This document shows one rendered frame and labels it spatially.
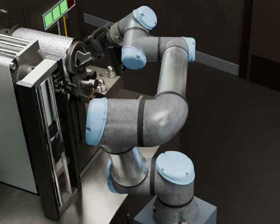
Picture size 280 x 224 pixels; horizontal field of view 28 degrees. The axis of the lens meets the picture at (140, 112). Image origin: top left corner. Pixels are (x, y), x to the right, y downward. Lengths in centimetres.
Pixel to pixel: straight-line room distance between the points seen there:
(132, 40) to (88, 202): 59
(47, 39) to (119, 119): 75
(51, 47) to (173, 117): 75
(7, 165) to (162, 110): 80
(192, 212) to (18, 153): 60
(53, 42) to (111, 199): 58
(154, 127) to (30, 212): 75
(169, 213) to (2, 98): 63
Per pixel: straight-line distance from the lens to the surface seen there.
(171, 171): 168
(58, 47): 195
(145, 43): 166
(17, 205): 196
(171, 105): 134
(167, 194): 173
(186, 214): 179
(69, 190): 191
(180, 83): 146
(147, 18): 171
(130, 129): 131
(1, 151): 193
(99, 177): 200
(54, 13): 242
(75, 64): 195
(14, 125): 180
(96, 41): 184
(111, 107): 132
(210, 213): 187
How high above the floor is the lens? 229
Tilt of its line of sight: 38 degrees down
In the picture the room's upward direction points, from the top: 3 degrees counter-clockwise
